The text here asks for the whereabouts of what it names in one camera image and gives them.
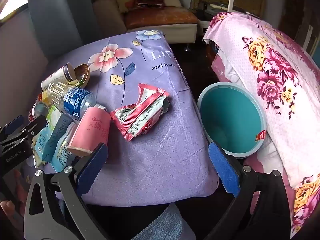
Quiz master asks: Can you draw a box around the black side table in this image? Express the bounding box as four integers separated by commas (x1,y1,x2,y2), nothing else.
197,1,250,34

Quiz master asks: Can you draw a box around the orange seat cushion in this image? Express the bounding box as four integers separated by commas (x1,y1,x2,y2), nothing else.
125,6,199,29

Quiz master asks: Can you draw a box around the teal plastic bin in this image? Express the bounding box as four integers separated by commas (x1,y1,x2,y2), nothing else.
197,82,267,159

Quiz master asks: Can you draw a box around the person's left hand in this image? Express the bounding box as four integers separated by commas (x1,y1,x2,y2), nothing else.
0,200,16,221

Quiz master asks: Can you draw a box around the clear plastic water bottle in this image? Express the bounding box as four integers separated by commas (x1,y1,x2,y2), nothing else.
47,81,107,120

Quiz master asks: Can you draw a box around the white green pouch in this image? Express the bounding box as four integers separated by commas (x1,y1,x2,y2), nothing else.
50,130,75,173

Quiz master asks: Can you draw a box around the red metal can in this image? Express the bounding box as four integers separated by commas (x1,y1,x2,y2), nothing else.
28,101,50,123

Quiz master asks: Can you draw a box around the light green tissue packet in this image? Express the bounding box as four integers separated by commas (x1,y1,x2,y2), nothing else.
32,105,63,167

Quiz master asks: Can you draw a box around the coconut shell bowl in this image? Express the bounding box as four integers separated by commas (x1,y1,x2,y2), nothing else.
72,64,90,88

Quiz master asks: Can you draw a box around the grey blue curtain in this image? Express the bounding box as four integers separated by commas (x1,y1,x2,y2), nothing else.
27,0,84,53

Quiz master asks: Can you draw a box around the white paper canister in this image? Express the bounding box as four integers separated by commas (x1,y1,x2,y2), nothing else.
41,62,75,92

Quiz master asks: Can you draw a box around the pink paper cup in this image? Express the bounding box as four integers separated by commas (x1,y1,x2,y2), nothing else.
67,105,111,157

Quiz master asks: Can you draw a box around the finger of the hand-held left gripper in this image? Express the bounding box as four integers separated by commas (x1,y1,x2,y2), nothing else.
0,116,25,137
17,116,48,144

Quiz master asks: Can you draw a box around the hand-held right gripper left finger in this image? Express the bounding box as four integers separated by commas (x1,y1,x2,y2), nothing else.
24,142,108,240

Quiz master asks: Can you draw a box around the beige sofa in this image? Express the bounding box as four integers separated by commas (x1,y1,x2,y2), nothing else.
89,0,200,48

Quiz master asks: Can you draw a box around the red snack wrapper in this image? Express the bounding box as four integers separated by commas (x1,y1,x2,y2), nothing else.
109,83,170,142

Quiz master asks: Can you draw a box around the pink floral blanket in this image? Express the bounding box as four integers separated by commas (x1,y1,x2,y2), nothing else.
202,12,320,233

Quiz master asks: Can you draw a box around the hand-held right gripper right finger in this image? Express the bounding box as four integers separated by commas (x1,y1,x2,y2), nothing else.
208,142,298,240

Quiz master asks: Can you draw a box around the purple floral bedsheet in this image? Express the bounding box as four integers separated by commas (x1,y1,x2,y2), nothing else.
20,29,220,205

